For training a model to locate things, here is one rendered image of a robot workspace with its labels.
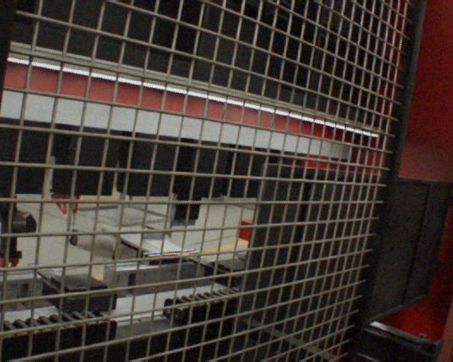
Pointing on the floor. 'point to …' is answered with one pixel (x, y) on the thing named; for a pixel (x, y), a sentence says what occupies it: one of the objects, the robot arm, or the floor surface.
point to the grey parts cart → (110, 215)
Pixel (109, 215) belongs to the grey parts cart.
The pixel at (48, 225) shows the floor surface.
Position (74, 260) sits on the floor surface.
